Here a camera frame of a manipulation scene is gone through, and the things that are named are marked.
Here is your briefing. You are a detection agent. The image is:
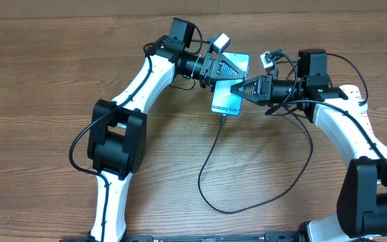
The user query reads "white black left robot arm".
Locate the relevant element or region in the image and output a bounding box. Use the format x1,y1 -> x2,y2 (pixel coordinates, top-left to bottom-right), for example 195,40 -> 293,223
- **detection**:
86,18 -> 250,241

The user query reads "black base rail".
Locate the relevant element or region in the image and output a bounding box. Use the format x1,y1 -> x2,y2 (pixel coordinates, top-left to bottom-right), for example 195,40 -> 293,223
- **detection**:
58,231 -> 302,242

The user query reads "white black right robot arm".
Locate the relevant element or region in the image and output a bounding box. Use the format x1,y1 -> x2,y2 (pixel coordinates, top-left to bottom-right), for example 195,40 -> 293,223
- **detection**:
230,49 -> 387,241

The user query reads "white charger plug adapter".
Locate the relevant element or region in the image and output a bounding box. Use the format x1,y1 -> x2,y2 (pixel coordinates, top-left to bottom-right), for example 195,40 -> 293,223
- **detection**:
347,98 -> 368,115

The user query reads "black USB charging cable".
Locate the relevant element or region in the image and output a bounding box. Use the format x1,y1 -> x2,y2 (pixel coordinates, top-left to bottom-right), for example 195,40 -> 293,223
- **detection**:
198,52 -> 370,215

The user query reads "white power strip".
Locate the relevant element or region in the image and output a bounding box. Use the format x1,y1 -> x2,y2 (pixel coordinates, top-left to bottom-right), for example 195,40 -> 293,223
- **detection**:
339,85 -> 374,136

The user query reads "blue Galaxy S24 smartphone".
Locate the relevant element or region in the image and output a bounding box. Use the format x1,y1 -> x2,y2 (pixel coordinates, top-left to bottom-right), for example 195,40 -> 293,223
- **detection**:
211,52 -> 251,116

